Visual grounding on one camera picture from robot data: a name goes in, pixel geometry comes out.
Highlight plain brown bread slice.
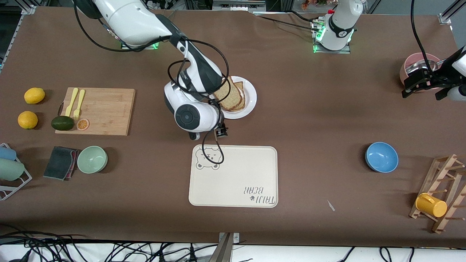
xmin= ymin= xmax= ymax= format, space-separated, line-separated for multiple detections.
xmin=213 ymin=76 xmax=241 ymax=111

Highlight round white plate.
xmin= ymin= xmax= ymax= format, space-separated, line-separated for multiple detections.
xmin=215 ymin=76 xmax=257 ymax=120

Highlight metal scoop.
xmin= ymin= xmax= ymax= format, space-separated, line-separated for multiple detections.
xmin=408 ymin=58 xmax=444 ymax=73

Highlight pink bowl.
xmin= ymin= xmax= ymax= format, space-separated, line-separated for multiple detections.
xmin=399 ymin=52 xmax=443 ymax=88

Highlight cream bear print tray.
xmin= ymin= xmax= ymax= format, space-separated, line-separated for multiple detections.
xmin=188 ymin=144 xmax=279 ymax=208

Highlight blue bowl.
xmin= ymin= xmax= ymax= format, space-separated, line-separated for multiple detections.
xmin=365 ymin=142 xmax=399 ymax=173

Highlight wooden mug rack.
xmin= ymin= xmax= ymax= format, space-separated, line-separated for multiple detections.
xmin=408 ymin=154 xmax=466 ymax=234

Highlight yellow mug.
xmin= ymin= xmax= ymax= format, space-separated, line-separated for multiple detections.
xmin=415 ymin=192 xmax=448 ymax=218

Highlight wooden cutting board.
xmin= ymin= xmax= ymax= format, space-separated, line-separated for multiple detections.
xmin=55 ymin=87 xmax=136 ymax=136

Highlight pale green bowl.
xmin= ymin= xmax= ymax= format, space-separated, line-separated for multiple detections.
xmin=77 ymin=146 xmax=108 ymax=174

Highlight yellow plastic fork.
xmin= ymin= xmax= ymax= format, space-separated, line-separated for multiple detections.
xmin=73 ymin=90 xmax=86 ymax=121

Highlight yellow plastic knife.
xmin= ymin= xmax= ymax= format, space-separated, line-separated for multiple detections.
xmin=65 ymin=88 xmax=79 ymax=118

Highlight dark green avocado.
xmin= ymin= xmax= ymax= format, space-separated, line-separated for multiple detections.
xmin=51 ymin=116 xmax=75 ymax=131

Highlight dark grey folded cloth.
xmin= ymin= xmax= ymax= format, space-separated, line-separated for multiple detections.
xmin=43 ymin=146 xmax=80 ymax=181

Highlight oval yellow lemon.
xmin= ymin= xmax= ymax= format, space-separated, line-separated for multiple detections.
xmin=24 ymin=88 xmax=46 ymax=104

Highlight round yellow citrus fruit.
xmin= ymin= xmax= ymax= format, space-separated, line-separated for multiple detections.
xmin=18 ymin=111 xmax=39 ymax=130

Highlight pale green cup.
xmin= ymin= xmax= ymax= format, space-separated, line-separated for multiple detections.
xmin=0 ymin=159 xmax=25 ymax=181

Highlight light blue cup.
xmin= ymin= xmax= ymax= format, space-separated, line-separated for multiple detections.
xmin=0 ymin=146 xmax=17 ymax=161

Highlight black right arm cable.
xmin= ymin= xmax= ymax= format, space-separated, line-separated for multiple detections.
xmin=73 ymin=0 xmax=230 ymax=165

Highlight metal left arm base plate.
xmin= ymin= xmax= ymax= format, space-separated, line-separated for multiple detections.
xmin=312 ymin=20 xmax=352 ymax=55

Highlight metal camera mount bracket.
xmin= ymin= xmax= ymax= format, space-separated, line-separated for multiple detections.
xmin=208 ymin=232 xmax=241 ymax=262

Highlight aluminium frame rail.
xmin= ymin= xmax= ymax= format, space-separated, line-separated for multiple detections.
xmin=212 ymin=0 xmax=266 ymax=11

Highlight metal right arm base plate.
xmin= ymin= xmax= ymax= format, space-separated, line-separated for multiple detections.
xmin=121 ymin=41 xmax=161 ymax=50

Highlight black base power cable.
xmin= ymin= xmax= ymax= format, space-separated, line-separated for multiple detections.
xmin=251 ymin=11 xmax=321 ymax=31

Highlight white wire rack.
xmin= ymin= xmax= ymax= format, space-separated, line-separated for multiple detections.
xmin=0 ymin=143 xmax=33 ymax=201

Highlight black floor cable bundle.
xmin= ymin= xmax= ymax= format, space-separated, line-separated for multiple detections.
xmin=0 ymin=225 xmax=219 ymax=262

